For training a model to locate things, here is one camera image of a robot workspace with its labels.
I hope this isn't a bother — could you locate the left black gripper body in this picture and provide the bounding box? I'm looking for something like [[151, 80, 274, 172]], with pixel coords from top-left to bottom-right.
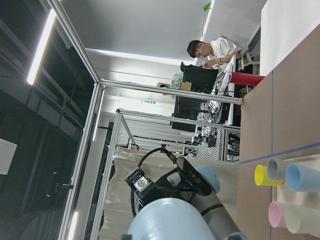
[[124, 167, 196, 200]]

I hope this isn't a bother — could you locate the pink plastic cup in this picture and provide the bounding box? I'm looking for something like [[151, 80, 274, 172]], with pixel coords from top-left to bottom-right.
[[268, 201, 288, 228]]

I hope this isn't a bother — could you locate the light blue plastic cup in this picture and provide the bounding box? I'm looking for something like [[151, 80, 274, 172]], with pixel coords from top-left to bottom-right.
[[128, 198, 215, 240]]

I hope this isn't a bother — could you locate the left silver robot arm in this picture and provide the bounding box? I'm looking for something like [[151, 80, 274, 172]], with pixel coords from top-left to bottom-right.
[[124, 158, 246, 240]]

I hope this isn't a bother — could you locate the yellow plastic cup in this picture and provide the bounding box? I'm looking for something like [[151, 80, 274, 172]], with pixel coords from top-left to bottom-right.
[[254, 164, 285, 187]]

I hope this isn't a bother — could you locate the grey plastic cup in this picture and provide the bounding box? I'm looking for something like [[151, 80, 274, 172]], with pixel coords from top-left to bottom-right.
[[267, 157, 292, 182]]

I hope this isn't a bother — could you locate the pale green plastic cup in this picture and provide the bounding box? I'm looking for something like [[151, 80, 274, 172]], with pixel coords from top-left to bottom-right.
[[284, 204, 320, 236]]

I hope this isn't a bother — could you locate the black monitor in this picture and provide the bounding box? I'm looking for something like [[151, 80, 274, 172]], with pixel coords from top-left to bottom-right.
[[182, 68, 219, 94]]

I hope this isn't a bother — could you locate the red cylinder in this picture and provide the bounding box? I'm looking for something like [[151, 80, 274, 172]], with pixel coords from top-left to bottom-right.
[[230, 72, 265, 87]]

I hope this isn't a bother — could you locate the person in white shirt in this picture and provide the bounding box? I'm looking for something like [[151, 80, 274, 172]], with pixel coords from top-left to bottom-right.
[[187, 37, 242, 69]]

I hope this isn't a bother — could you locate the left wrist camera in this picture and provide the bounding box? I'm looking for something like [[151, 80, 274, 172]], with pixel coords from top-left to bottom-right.
[[174, 156, 212, 196]]

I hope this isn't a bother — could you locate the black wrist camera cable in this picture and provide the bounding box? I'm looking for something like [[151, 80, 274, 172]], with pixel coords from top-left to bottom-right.
[[129, 147, 177, 218]]

